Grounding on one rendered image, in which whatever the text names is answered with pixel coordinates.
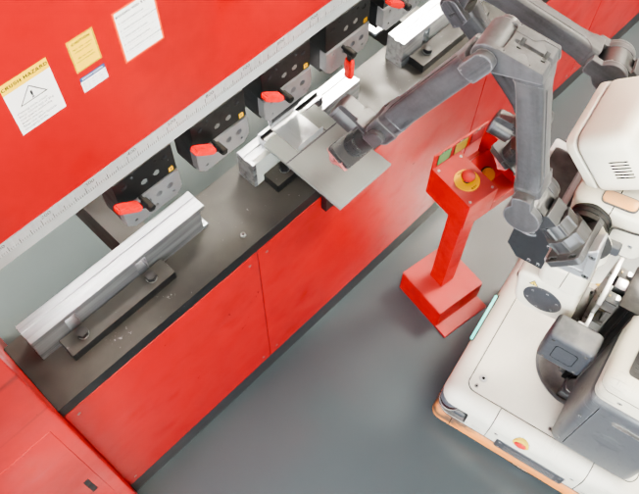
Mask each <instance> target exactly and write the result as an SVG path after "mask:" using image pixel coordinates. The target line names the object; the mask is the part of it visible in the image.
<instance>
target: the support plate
mask: <svg viewBox="0 0 639 494"><path fill-rule="evenodd" d="M302 116H303V117H305V118H306V119H307V120H308V121H310V122H311V123H312V124H314V125H315V126H316V127H318V128H321V127H322V126H323V128H324V129H329V128H330V127H331V126H332V125H333V124H335V123H336V121H334V120H333V119H332V118H331V117H330V116H329V115H328V114H327V113H326V112H324V111H323V110H322V109H321V108H319V107H318V106H317V105H315V104H314V105H313V106H312V107H310V108H309V109H308V110H307V111H305V112H304V113H303V114H302ZM324 132H325V130H323V129H322V133H324ZM345 132H346V131H345V130H344V129H343V128H342V127H341V126H340V125H339V124H338V123H337V124H336V125H335V126H333V127H332V128H331V129H330V130H328V131H327V132H326V133H325V134H324V135H322V136H321V137H320V138H319V139H317V140H316V141H315V142H314V143H313V144H311V145H310V146H309V147H308V148H306V149H305V150H304V151H303V152H302V153H300V154H299V155H298V156H297V157H295V158H294V159H293V160H292V161H291V162H289V163H288V164H286V163H287V162H288V161H289V160H291V159H292V158H293V157H294V156H296V155H297V154H298V153H299V152H300V151H297V150H296V149H295V148H294V147H292V146H291V145H290V144H289V143H287V142H286V141H285V140H284V139H282V138H281V137H280V136H279V135H277V134H276V135H275V136H274V137H272V138H271V139H270V140H269V141H267V142H266V143H265V144H264V147H265V148H266V149H267V150H268V151H270V152H271V153H272V154H273V155H274V156H276V158H277V159H278V160H280V161H281V162H282V163H283V164H284V165H286V166H287V167H288V168H289V169H290V170H292V171H293V172H295V173H296V174H297V175H299V176H300V177H301V178H302V179H304V180H305V181H306V182H307V183H308V184H310V185H311V186H312V187H313V188H314V189H315V190H316V191H317V192H318V193H319V194H321V195H322V196H323V197H324V198H326V199H327V200H328V201H329V202H330V203H332V204H333V205H334V206H335V207H336V208H338V209H339V210H341V209H343V208H344V207H345V206H346V205H347V204H348V203H349V202H351V201H352V200H353V199H354V198H355V197H356V196H357V195H359V194H360V193H361V192H362V191H363V190H364V189H365V188H367V187H368V186H369V185H370V184H371V183H372V182H373V181H374V180H376V179H377V178H378V177H379V176H380V175H381V174H382V173H384V172H385V171H386V170H387V169H388V168H389V167H391V164H390V163H389V162H388V161H387V160H385V159H384V158H383V157H382V156H380V155H379V154H378V153H376V152H375V151H374V150H373V149H372V150H370V151H369V152H368V153H367V154H366V155H364V156H363V158H362V159H361V160H360V161H359V162H357V163H356V164H355V165H353V166H352V167H351V168H350V169H348V170H347V171H345V172H344V171H343V170H342V169H341V168H340V167H338V166H336V165H334V164H332V163H331V162H330V161H329V154H328V152H327V150H326V149H327V148H328V147H329V146H330V145H331V144H332V143H334V142H335V141H336V140H337V139H338V138H340V137H341V136H342V135H343V134H344V133H345ZM319 136H320V135H319ZM319 136H318V137H319ZM318 137H316V138H318ZM316 138H315V139H316ZM315 139H314V140H315ZM314 140H313V141H314ZM313 141H312V142H313Z"/></svg>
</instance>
